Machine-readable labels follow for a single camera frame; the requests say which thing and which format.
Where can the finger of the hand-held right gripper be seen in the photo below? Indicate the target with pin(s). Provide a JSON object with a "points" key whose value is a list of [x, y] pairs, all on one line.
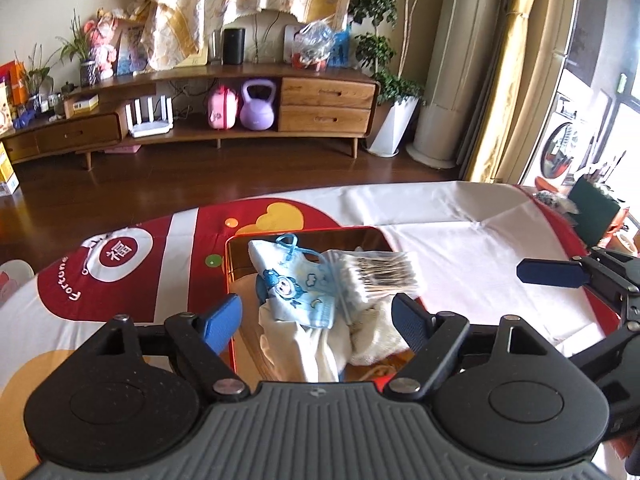
{"points": [[550, 272]]}

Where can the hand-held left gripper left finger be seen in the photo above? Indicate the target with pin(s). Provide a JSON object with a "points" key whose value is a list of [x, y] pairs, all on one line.
{"points": [[222, 320]]}

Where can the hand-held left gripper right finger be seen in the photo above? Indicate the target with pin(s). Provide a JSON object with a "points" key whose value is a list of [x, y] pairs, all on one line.
{"points": [[407, 320]]}

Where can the white knit cloth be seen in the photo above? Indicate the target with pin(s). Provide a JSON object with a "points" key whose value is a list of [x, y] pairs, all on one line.
{"points": [[372, 340]]}

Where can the clear bag of cotton swabs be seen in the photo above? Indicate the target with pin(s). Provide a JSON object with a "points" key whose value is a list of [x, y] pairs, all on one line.
{"points": [[380, 275]]}

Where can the blue printed child face mask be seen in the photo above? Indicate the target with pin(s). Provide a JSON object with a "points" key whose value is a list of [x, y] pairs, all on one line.
{"points": [[290, 285]]}

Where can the red box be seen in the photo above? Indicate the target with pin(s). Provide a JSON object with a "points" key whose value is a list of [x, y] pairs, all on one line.
{"points": [[300, 240]]}

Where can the green chair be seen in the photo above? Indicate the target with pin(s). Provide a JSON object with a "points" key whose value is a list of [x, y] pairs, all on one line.
{"points": [[595, 210]]}

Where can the printed white red tablecloth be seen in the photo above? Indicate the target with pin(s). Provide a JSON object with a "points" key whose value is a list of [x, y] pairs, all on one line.
{"points": [[475, 240]]}

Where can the white folded cloth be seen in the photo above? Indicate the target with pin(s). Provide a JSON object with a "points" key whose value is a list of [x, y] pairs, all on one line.
{"points": [[300, 350]]}

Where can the washing machine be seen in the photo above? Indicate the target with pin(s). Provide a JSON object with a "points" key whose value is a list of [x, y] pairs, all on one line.
{"points": [[560, 145]]}

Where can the yellow curtain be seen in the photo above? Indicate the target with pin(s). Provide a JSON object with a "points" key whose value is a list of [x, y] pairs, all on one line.
{"points": [[510, 85]]}

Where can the potted tree white planter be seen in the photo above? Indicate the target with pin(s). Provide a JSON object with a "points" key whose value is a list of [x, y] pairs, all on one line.
{"points": [[395, 125]]}

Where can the pink flat scale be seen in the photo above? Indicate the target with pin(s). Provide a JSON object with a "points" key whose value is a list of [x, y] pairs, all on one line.
{"points": [[122, 148]]}

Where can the white router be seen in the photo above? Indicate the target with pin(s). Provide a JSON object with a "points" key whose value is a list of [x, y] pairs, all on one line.
{"points": [[150, 130]]}

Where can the purple kettlebell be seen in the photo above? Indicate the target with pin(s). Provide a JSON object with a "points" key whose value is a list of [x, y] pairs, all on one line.
{"points": [[257, 115]]}

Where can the pink toy suitcase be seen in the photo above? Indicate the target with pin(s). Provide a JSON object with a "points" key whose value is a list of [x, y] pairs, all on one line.
{"points": [[222, 110]]}

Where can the beige floor air conditioner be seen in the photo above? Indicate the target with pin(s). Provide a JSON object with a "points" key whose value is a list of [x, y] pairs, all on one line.
{"points": [[450, 60]]}

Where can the wooden TV cabinet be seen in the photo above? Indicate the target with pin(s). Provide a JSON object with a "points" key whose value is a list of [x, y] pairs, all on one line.
{"points": [[325, 92]]}

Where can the yellow flat box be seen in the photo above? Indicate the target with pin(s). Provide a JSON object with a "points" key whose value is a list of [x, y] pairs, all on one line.
{"points": [[82, 106]]}

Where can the yellow carton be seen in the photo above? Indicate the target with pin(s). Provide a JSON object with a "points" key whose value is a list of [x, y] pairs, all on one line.
{"points": [[6, 170]]}

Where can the black cylinder speaker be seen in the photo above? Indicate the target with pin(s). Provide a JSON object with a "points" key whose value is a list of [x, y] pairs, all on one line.
{"points": [[233, 47]]}

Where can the orchid plant in pot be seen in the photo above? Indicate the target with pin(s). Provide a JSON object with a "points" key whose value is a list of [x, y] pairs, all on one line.
{"points": [[89, 72]]}

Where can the doll gift box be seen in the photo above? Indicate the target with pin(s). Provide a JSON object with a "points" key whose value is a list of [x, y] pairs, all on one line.
{"points": [[131, 52]]}

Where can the clear plastic bag with items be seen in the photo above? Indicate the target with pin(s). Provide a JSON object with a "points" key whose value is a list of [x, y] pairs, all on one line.
{"points": [[312, 45]]}

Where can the pink plush doll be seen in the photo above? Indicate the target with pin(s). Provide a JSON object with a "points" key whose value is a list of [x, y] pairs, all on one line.
{"points": [[100, 45]]}

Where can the small green potted plant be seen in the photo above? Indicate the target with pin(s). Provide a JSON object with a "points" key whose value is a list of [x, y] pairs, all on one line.
{"points": [[35, 80]]}

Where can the orange paper bags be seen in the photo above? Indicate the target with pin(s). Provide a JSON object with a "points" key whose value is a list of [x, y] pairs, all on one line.
{"points": [[15, 82]]}

